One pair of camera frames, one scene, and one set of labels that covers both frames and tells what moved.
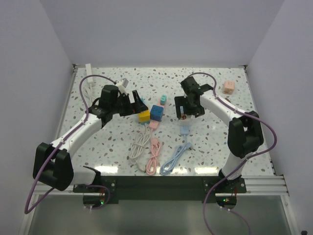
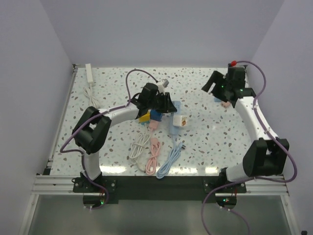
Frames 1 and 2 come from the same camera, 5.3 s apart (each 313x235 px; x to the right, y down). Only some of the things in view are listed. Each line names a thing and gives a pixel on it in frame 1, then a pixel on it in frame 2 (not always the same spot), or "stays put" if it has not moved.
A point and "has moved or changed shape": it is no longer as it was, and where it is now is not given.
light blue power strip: [184, 125] to [174, 130]
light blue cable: [167, 167] has moved or changed shape
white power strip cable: [87, 91] stays put
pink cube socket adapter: [229, 87] has moved or changed shape
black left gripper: [132, 108] to [167, 106]
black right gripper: [180, 102] to [215, 78]
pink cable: [152, 166] stays put
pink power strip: [153, 124] stays put
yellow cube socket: [144, 116] stays put
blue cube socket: [156, 113] stays put
